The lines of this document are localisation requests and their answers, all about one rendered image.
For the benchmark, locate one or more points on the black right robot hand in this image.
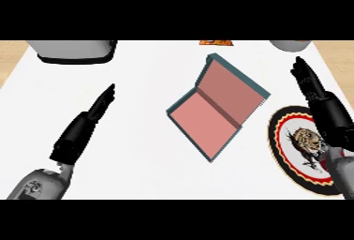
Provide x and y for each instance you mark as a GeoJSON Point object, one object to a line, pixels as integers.
{"type": "Point", "coordinates": [329, 115]}

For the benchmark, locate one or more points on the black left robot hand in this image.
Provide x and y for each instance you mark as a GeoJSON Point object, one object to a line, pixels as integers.
{"type": "Point", "coordinates": [75, 134]}

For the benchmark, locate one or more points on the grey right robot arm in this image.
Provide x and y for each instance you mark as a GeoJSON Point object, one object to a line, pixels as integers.
{"type": "Point", "coordinates": [342, 172]}

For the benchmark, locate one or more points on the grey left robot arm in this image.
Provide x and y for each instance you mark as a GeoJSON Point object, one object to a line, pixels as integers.
{"type": "Point", "coordinates": [43, 184]}

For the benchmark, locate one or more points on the round plate red black rim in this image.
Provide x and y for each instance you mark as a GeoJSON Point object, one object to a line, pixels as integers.
{"type": "Point", "coordinates": [295, 153]}

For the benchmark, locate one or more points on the pink open box teal rim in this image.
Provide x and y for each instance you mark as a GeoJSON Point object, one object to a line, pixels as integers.
{"type": "Point", "coordinates": [220, 109]}

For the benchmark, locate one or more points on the grey round container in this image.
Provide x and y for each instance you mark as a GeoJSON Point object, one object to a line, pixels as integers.
{"type": "Point", "coordinates": [290, 44]}

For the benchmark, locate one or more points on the grey appliance black base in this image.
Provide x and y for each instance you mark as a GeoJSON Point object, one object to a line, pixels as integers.
{"type": "Point", "coordinates": [74, 50]}

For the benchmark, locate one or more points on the orange packet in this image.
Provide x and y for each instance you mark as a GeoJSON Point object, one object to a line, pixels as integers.
{"type": "Point", "coordinates": [215, 42]}

